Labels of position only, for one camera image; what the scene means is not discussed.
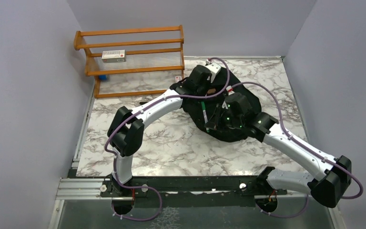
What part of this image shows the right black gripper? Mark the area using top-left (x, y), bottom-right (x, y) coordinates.
top-left (205, 104), bottom-right (243, 132)

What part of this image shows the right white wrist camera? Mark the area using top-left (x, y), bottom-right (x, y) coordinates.
top-left (222, 85), bottom-right (235, 109)

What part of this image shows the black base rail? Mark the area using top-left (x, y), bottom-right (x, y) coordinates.
top-left (100, 175), bottom-right (287, 208)

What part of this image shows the wooden shelf rack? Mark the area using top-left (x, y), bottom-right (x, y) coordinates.
top-left (73, 25), bottom-right (185, 99)

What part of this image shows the copper orange pen case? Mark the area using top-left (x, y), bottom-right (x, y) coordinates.
top-left (206, 89), bottom-right (217, 96)

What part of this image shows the purple cable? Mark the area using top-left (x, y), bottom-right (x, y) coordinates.
top-left (104, 57), bottom-right (231, 222)
top-left (226, 81), bottom-right (364, 219)

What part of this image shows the green capped marker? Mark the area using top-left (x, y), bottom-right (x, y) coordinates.
top-left (201, 101), bottom-right (208, 124)

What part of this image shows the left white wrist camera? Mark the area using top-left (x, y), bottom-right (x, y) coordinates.
top-left (205, 60), bottom-right (222, 83)

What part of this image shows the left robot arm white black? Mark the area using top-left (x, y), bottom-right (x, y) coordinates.
top-left (105, 63), bottom-right (221, 196)

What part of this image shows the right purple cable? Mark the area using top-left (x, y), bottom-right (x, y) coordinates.
top-left (226, 81), bottom-right (364, 219)

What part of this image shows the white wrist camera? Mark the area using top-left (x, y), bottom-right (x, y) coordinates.
top-left (222, 85), bottom-right (235, 109)
top-left (205, 60), bottom-right (222, 83)

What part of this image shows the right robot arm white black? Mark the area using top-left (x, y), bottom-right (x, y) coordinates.
top-left (205, 93), bottom-right (352, 208)

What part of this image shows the black student backpack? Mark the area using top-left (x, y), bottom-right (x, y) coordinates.
top-left (182, 68), bottom-right (267, 143)

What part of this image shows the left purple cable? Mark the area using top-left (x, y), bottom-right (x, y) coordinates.
top-left (104, 57), bottom-right (231, 222)

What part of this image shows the small red white box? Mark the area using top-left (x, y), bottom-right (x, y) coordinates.
top-left (175, 76), bottom-right (183, 83)

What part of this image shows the white red box on shelf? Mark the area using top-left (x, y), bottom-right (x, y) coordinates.
top-left (101, 50), bottom-right (126, 63)

